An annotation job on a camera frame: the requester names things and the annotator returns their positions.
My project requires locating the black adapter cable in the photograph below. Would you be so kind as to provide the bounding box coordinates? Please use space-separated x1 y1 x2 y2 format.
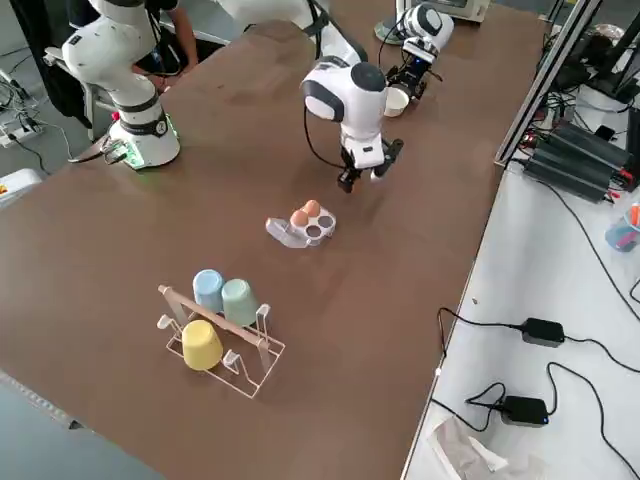
436 306 527 374
544 360 640 474

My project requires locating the blue pen holder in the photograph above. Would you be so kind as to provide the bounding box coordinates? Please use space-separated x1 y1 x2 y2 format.
604 202 640 254

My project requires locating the crumpled clear plastic bag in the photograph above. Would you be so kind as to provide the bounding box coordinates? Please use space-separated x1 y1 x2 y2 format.
427 417 546 480

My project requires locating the pale green plate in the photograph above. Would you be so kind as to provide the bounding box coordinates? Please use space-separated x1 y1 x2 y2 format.
374 13 401 42

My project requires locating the green plastic cup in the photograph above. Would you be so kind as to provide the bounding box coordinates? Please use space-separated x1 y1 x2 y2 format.
220 278 260 327

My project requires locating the black power supply box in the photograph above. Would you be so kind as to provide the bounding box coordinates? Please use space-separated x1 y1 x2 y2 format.
522 144 617 204
547 122 637 174

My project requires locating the white box with red mark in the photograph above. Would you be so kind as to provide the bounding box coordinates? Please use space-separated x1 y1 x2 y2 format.
0 168 44 211

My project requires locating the white toaster oven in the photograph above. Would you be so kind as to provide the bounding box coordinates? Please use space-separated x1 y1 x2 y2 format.
394 0 489 24

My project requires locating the yellow plastic cup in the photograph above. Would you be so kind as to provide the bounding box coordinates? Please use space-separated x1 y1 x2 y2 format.
180 319 225 372

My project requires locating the black power adapter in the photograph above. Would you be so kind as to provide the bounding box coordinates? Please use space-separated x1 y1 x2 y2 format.
522 317 566 347
501 395 549 427

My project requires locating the white wire cup rack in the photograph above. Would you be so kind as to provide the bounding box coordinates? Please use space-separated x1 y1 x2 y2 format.
156 283 287 400

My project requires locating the clear plastic egg carton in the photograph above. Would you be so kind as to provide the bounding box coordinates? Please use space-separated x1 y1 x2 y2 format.
264 199 337 250

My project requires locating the person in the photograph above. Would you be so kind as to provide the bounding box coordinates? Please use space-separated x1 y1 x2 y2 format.
132 0 201 94

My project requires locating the white power strip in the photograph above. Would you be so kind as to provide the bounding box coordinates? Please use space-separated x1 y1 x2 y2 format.
0 124 45 149

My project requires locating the blue plastic cup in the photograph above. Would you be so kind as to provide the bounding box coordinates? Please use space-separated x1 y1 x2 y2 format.
192 268 226 314

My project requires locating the aluminium profile post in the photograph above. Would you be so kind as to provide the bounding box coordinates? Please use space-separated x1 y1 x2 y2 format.
493 0 602 170

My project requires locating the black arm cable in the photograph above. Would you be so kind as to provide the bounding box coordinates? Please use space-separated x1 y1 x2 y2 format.
376 17 404 74
301 99 351 169

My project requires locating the white bowl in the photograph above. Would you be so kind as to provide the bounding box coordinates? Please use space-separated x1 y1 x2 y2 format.
383 85 412 119

